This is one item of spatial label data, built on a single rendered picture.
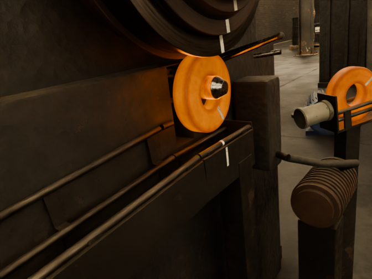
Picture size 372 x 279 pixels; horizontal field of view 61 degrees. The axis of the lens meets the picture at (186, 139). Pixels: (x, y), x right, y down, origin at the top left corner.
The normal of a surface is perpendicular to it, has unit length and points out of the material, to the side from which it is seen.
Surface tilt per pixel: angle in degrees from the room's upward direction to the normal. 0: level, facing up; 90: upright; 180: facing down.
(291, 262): 0
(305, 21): 90
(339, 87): 90
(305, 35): 90
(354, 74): 90
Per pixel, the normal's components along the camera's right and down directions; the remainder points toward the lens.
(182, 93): -0.62, 0.12
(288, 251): -0.12, -0.94
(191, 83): 0.79, 0.10
